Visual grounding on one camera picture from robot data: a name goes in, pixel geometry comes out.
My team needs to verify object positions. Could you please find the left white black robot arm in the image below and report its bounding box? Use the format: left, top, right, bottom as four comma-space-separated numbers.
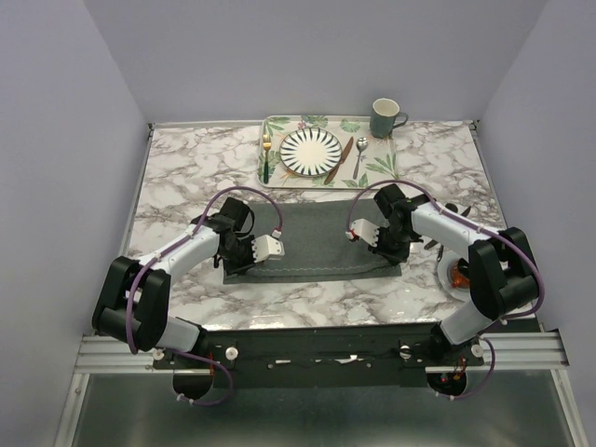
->
91, 197, 254, 368

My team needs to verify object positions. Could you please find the silver spoon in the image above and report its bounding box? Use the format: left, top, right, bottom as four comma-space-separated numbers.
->
352, 137, 369, 181

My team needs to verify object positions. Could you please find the small white saucer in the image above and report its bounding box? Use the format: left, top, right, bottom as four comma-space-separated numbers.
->
437, 251, 471, 303

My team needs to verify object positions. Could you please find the gold green-handled fork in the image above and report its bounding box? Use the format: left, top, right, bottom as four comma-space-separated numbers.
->
263, 133, 272, 183

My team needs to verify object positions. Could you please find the floral serving tray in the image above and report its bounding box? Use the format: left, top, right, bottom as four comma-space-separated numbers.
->
257, 115, 406, 189

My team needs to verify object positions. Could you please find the aluminium frame rail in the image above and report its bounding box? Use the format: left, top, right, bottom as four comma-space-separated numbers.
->
74, 332, 569, 374

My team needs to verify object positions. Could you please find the striped white plate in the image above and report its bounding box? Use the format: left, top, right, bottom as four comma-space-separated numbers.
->
278, 127, 343, 177

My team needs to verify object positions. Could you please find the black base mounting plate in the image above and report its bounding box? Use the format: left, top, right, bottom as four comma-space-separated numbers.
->
154, 323, 483, 399

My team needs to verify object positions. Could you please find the orange black object on saucer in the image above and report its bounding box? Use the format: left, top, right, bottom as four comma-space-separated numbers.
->
448, 258, 470, 289

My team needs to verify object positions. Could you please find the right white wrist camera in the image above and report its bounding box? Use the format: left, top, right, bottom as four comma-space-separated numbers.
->
347, 219, 380, 247

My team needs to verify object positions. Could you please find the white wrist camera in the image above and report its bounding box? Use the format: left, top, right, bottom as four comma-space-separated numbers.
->
347, 219, 380, 247
251, 235, 285, 264

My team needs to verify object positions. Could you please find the teal ceramic mug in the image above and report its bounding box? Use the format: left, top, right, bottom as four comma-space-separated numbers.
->
369, 98, 409, 139

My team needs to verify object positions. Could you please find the grey cloth napkin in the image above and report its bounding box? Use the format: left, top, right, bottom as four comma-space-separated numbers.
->
223, 200, 401, 285

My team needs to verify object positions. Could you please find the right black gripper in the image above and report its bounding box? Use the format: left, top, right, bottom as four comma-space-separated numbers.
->
368, 225, 413, 265

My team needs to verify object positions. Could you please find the bronze knife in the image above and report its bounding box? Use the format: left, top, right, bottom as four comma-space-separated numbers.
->
323, 137, 354, 185

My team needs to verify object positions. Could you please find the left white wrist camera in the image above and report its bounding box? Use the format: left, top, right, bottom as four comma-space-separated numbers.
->
251, 235, 285, 264

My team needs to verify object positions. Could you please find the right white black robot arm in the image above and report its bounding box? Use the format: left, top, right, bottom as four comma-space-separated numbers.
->
369, 184, 545, 365

